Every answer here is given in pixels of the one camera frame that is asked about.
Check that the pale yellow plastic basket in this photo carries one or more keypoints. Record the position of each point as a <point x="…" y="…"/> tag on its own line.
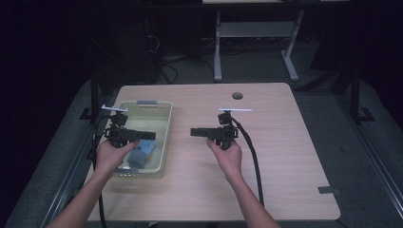
<point x="160" y="126"/>

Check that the plain blue knit glove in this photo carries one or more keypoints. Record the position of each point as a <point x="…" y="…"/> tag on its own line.
<point x="137" y="160"/>

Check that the person's left hand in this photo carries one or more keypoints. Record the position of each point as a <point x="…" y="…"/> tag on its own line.
<point x="111" y="160"/>

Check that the black metal stand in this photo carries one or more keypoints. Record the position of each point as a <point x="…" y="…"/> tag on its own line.
<point x="94" y="95"/>
<point x="355" y="95"/>

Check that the grey tape strip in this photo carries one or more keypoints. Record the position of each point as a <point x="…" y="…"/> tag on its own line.
<point x="328" y="190"/>

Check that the person's right hand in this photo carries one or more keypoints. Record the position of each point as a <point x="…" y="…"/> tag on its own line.
<point x="229" y="163"/>

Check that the metal floor rail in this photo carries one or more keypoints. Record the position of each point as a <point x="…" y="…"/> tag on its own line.
<point x="63" y="186"/>
<point x="374" y="164"/>

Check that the white metal desk frame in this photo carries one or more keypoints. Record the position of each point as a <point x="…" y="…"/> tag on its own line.
<point x="253" y="29"/>

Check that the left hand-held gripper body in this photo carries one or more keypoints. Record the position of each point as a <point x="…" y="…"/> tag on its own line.
<point x="122" y="134"/>

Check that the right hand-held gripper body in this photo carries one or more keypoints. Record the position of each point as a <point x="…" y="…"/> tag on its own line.
<point x="223" y="134"/>

